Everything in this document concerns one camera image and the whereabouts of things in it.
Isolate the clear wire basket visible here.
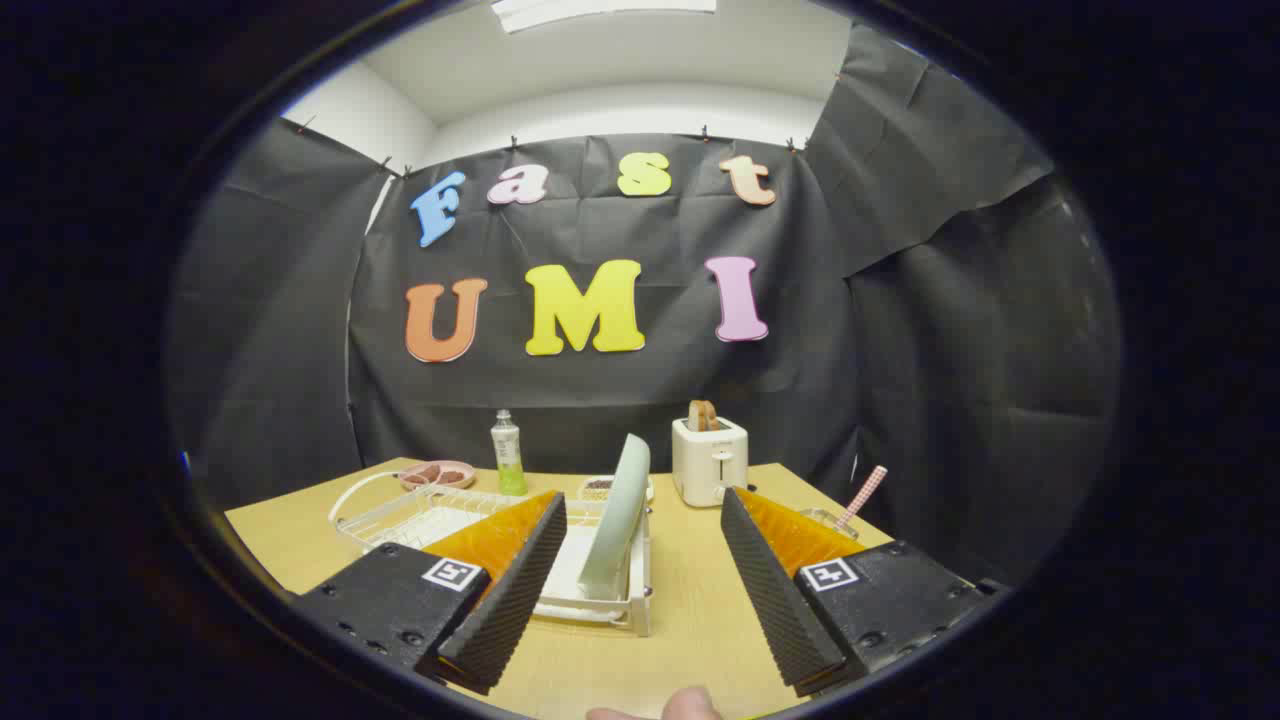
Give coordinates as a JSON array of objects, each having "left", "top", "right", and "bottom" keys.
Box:
[{"left": 800, "top": 507, "right": 861, "bottom": 541}]

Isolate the light green plate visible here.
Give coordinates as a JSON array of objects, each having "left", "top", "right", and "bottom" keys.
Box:
[{"left": 578, "top": 433, "right": 652, "bottom": 601}]

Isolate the white wire dish rack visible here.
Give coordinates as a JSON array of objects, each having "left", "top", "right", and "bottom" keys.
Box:
[{"left": 328, "top": 470, "right": 656, "bottom": 638}]

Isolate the small pink plate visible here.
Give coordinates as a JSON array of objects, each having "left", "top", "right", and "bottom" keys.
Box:
[{"left": 398, "top": 460, "right": 477, "bottom": 491}]

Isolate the green drink bottle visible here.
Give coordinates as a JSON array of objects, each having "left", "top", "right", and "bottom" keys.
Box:
[{"left": 490, "top": 409, "right": 528, "bottom": 497}]

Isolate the white ribbed drain tray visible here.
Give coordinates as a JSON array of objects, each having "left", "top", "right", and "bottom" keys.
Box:
[{"left": 375, "top": 505, "right": 631, "bottom": 621}]

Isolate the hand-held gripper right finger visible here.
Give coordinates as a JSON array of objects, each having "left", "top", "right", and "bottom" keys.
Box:
[{"left": 720, "top": 487, "right": 1011, "bottom": 698}]

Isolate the white toaster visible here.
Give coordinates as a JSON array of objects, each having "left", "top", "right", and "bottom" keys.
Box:
[{"left": 671, "top": 416, "right": 750, "bottom": 508}]

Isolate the spoon with checked handle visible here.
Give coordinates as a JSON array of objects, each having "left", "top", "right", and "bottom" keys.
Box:
[{"left": 835, "top": 465, "right": 888, "bottom": 531}]

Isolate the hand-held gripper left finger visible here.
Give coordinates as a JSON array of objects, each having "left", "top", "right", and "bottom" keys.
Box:
[{"left": 297, "top": 490, "right": 568, "bottom": 696}]

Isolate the white divided grain tray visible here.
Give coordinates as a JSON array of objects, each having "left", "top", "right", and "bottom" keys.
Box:
[{"left": 578, "top": 475, "right": 656, "bottom": 503}]

